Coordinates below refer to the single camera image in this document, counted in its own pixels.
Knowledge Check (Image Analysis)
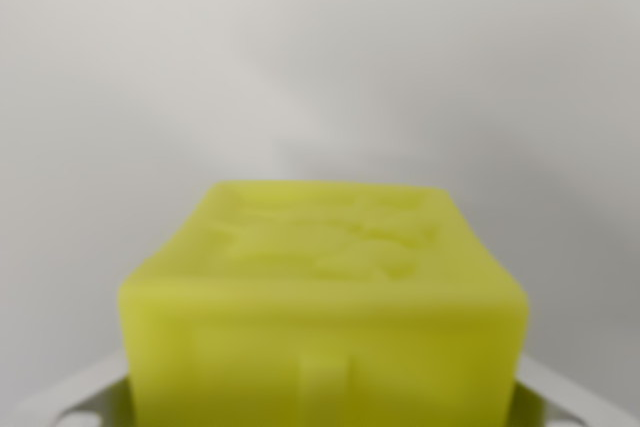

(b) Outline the black silver gripper left finger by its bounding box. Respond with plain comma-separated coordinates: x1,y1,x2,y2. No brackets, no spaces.
9,348,137,427

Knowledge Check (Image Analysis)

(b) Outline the black silver gripper right finger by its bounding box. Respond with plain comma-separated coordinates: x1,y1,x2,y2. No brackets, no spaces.
508,352,640,427

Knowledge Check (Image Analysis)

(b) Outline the yellow plastic cube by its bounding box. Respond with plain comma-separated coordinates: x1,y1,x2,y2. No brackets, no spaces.
117,179,530,427

